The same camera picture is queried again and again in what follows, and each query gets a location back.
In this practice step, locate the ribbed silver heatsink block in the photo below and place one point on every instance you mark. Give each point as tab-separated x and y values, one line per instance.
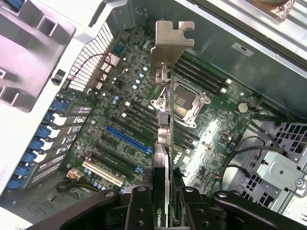
111	62

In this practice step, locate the green motherboard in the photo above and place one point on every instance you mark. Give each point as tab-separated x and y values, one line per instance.
216	143

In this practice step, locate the open black PC case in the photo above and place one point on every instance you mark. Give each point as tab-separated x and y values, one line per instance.
216	36

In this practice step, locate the metal disk bay cage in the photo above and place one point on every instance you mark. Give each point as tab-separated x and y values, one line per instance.
275	167

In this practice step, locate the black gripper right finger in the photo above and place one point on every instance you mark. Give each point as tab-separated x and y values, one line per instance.
192	213

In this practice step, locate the grey power supply unit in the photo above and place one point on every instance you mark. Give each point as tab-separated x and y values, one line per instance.
24	210

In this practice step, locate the silver coin cell battery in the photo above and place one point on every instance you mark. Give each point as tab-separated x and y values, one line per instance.
242	107

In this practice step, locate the metal CPU socket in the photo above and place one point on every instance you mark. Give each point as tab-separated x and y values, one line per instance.
187	103

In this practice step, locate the blue expansion slot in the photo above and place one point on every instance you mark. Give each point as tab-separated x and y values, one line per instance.
127	139

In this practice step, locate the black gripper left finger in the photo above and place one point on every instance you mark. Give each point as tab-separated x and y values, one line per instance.
139	210

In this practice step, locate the white expansion slot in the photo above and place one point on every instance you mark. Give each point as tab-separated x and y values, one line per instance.
103	173

